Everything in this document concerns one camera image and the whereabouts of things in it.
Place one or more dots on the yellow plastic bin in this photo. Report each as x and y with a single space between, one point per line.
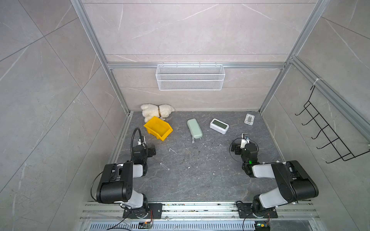
158 128

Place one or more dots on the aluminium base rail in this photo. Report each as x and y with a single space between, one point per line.
169 211

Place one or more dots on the clear handle screwdriver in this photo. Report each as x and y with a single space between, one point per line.
162 164

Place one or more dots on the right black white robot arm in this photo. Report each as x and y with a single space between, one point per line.
293 182

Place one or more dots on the small white clear box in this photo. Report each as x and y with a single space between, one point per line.
249 119

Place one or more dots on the mint green case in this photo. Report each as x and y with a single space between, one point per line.
195 129

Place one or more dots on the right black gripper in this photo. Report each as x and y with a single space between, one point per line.
238 148

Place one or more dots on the white wire wall basket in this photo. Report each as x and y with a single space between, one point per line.
190 77

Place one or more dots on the white plush toy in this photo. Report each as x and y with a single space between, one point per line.
162 111

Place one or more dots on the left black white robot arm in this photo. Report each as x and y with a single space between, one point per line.
116 184

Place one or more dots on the white digital clock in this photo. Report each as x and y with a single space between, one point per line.
219 126

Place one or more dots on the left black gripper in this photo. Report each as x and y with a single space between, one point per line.
150 152

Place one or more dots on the black wire hook rack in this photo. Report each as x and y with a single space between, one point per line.
331 137

